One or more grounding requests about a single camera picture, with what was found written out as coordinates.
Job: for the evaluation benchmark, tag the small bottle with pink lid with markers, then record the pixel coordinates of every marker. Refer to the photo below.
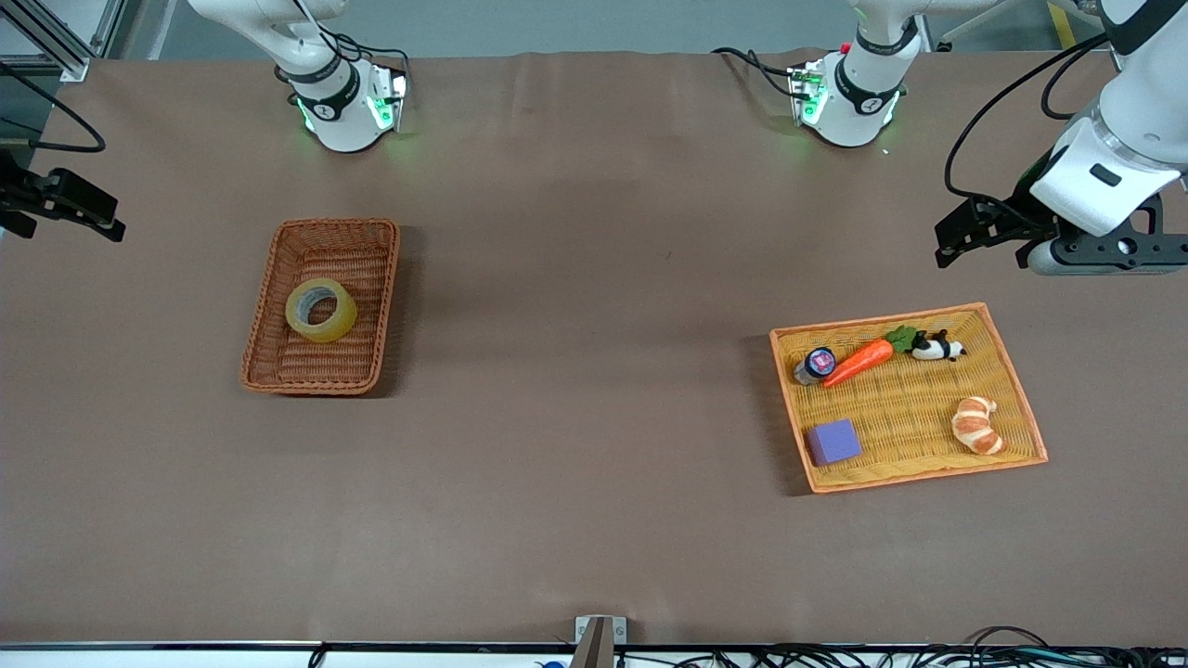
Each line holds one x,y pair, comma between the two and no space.
817,364

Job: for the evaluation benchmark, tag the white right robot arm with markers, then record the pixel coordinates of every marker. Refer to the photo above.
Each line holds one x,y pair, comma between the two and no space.
343,121

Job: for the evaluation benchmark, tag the brown table cover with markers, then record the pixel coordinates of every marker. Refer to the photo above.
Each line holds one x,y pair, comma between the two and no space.
594,417

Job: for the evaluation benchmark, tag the aluminium frame profile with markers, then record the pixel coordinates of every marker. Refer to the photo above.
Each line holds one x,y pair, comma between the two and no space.
70,60

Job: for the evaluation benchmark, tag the purple foam block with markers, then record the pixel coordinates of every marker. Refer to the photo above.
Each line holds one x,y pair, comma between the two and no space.
833,443

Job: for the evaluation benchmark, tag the brown wicker basket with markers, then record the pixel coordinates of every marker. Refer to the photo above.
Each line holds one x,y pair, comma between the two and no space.
325,371

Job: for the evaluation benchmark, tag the black white panda toy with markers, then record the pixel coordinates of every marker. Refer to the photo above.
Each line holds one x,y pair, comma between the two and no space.
933,349

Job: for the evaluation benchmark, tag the metal table edge rail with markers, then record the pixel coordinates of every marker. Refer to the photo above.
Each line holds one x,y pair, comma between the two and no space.
186,644

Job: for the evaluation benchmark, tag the orange yellow woven tray basket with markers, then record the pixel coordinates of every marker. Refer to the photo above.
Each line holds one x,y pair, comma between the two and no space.
910,408

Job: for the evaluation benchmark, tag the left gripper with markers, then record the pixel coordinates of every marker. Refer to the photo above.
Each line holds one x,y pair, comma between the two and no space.
1009,215

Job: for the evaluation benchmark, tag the metal bracket at table edge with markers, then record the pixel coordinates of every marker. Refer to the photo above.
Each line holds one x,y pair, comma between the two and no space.
599,640

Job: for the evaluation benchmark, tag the toy croissant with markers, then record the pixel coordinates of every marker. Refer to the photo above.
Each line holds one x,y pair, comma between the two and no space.
974,427

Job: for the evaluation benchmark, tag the orange toy carrot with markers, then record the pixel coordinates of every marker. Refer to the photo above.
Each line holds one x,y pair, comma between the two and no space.
858,362

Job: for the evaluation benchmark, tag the clear yellowish tape roll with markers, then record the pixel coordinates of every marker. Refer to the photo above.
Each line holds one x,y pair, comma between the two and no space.
325,334

